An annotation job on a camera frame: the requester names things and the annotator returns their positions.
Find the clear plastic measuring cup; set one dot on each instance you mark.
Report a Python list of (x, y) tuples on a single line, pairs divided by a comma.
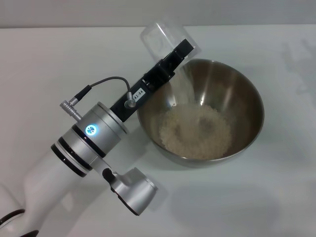
[(163, 37)]

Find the white rice grains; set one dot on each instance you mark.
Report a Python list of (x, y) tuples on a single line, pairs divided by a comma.
[(187, 143)]

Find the stainless steel bowl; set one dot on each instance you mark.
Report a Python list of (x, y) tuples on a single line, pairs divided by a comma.
[(242, 98)]

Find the silver and white left robot arm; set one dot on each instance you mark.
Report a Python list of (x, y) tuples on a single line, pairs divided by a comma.
[(98, 133)]

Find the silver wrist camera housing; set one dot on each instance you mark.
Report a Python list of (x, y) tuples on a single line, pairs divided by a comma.
[(135, 192)]

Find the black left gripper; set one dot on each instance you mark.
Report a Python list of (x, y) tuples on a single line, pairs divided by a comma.
[(154, 76)]

